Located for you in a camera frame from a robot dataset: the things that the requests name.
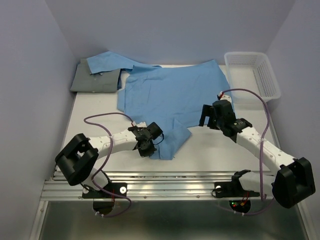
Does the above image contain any blue long sleeve shirt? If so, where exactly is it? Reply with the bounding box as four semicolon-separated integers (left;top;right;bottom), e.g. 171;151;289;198
87;51;229;160

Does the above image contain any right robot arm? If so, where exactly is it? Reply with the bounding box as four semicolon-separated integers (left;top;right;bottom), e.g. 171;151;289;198
199;99;316;209

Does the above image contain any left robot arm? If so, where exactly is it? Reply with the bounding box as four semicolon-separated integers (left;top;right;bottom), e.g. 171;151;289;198
55;122;164;199

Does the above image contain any white plastic basket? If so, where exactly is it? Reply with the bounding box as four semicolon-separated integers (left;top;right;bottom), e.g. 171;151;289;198
224;51;281;102

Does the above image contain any folded blue checkered shirt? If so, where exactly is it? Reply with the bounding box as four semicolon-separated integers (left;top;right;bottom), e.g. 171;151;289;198
117;69;123;90

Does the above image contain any folded grey shirt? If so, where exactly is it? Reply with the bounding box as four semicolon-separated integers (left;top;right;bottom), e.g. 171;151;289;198
69;58;121;93

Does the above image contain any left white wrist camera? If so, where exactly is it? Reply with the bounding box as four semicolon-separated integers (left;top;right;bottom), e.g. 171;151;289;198
131;121;147;128

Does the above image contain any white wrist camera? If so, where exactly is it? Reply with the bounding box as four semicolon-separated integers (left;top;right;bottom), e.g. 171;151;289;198
217;92;232;103
131;121;147;128

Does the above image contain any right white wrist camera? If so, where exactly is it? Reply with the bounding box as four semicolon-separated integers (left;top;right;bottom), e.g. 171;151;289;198
217;92;232;103

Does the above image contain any aluminium rail frame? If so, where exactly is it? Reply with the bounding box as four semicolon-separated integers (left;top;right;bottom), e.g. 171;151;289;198
41;102;307;202

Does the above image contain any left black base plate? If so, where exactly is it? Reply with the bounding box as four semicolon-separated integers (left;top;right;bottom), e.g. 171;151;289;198
81;182;128;199

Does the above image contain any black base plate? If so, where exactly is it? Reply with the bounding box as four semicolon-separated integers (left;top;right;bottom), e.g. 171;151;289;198
211;181;260;199
81;182;128;199

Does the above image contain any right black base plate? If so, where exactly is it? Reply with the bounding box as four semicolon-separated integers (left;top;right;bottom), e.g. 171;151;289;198
211;181;260;199

